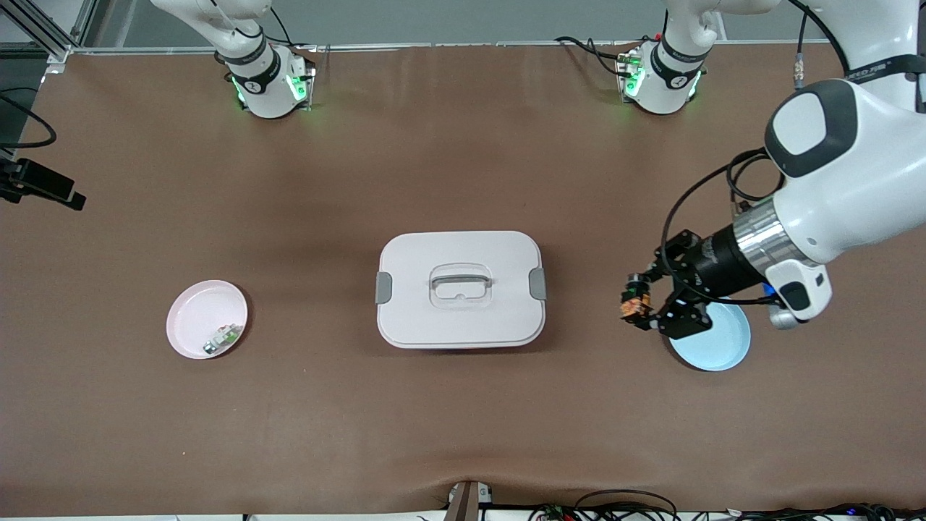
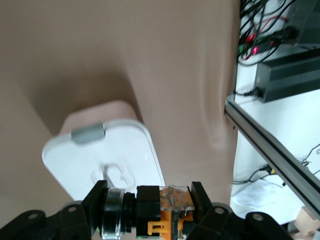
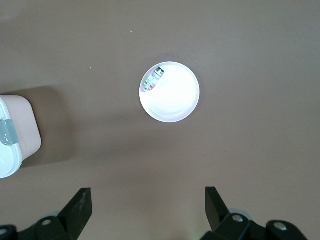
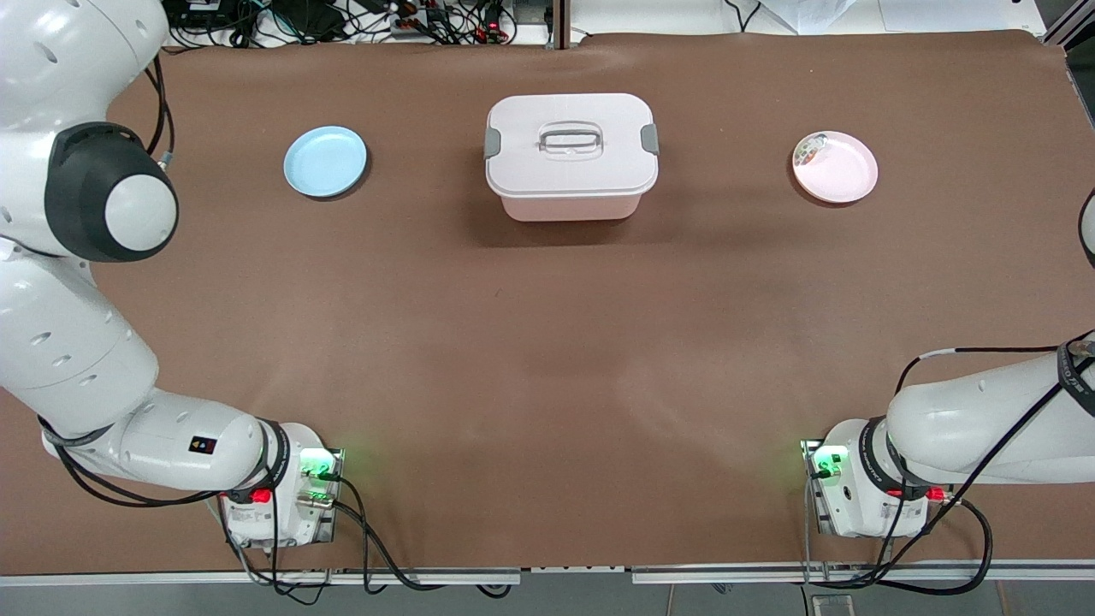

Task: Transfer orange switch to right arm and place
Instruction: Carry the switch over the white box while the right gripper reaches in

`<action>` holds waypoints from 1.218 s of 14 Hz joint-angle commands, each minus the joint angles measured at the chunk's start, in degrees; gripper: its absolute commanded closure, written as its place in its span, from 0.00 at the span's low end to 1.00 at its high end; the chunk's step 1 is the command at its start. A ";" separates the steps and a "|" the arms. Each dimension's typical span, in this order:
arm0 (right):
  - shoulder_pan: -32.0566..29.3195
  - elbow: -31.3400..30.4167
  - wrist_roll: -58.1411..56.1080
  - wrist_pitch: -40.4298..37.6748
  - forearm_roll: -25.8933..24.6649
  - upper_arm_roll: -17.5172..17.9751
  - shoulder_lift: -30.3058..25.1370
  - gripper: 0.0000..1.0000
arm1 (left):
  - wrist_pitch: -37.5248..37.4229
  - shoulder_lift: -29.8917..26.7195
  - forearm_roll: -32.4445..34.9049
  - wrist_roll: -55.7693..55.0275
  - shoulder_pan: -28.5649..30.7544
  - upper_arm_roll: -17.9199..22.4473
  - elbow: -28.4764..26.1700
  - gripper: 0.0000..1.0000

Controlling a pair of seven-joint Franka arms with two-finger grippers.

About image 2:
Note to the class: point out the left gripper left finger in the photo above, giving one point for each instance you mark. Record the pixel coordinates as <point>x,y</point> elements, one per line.
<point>75,222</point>

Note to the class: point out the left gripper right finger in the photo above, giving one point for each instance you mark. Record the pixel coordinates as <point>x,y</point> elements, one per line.
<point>217,225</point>

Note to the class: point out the orange and black switch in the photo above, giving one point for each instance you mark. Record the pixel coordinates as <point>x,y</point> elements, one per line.
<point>147,207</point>

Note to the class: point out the white lidded storage box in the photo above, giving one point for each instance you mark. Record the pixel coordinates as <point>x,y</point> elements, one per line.
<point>75,160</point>

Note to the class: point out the beige cardboard piece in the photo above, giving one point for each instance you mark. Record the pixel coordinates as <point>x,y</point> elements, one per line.
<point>306,222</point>

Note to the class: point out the grey box latch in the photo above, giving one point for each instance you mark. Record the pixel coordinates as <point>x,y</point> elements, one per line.
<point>87,133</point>

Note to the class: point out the black power supply box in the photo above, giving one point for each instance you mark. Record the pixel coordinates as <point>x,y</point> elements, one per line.
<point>287,80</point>

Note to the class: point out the brown table mat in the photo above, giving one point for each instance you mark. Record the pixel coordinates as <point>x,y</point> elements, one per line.
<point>75,50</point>

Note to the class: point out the black electronics box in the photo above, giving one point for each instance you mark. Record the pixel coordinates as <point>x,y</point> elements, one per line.
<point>310,25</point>

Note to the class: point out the aluminium camera post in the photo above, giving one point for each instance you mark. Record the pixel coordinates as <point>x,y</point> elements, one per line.
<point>275,150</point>

